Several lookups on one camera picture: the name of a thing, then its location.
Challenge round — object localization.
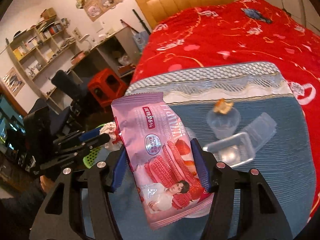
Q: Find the white tissue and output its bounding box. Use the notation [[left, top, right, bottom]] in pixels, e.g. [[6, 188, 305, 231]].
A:
[[99, 121, 118, 143]]

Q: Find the clear plastic clamshell box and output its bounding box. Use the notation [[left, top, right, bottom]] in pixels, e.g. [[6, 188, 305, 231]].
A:
[[203, 112, 277, 167]]

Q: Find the clear plastic cup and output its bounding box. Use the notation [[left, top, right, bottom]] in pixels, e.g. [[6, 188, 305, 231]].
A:
[[207, 107, 241, 139]]

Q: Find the pink snack wrapper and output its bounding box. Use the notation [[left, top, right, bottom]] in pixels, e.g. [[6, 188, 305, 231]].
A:
[[111, 93, 213, 229]]

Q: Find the orange peel piece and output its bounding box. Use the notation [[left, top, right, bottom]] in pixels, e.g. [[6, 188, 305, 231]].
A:
[[213, 99, 234, 115]]

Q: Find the green mesh trash basket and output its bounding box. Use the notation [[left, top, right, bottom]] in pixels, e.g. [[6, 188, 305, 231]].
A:
[[83, 124, 109, 168]]

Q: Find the black office chair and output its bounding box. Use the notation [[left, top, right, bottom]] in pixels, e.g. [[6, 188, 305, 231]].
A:
[[29, 70, 88, 139]]

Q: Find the red plastic stool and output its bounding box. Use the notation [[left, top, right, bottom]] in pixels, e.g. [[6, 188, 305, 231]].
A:
[[87, 68, 128, 109]]

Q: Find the blue striped blanket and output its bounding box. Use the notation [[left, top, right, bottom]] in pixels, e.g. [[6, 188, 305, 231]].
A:
[[111, 62, 315, 239]]

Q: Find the white desk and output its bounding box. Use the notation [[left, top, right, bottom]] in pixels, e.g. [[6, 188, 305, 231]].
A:
[[67, 27, 141, 79]]

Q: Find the blue paper bag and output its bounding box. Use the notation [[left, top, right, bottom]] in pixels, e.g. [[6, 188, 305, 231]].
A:
[[133, 31, 149, 52]]

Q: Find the red patterned bedspread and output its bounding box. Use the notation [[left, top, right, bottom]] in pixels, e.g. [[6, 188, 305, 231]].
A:
[[127, 0, 319, 230]]

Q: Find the blue fish toy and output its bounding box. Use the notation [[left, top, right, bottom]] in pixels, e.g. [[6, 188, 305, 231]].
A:
[[241, 8, 273, 24]]

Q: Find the wooden wall bookshelf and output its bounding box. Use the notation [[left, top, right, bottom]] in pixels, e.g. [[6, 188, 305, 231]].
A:
[[3, 8, 80, 109]]

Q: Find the black sword on wall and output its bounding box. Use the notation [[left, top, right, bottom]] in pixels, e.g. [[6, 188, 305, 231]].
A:
[[132, 9, 151, 35]]

